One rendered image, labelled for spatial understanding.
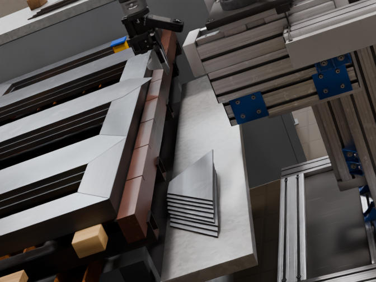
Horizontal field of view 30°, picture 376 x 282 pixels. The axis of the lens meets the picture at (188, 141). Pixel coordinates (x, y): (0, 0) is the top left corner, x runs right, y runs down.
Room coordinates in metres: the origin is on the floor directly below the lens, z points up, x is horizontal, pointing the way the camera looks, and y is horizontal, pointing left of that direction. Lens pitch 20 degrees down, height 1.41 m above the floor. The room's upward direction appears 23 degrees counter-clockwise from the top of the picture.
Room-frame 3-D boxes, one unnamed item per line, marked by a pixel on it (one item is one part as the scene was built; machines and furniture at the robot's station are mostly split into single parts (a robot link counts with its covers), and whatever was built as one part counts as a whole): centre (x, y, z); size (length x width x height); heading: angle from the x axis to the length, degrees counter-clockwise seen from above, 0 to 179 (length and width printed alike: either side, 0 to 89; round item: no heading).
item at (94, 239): (1.32, 0.27, 0.79); 0.06 x 0.05 x 0.04; 80
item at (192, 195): (1.54, 0.04, 0.70); 0.39 x 0.12 x 0.04; 170
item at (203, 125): (1.88, -0.05, 0.66); 1.30 x 0.20 x 0.03; 170
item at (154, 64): (2.07, 0.00, 0.90); 0.06 x 0.03 x 0.09; 80
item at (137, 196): (2.10, 0.04, 0.80); 1.62 x 0.04 x 0.06; 170
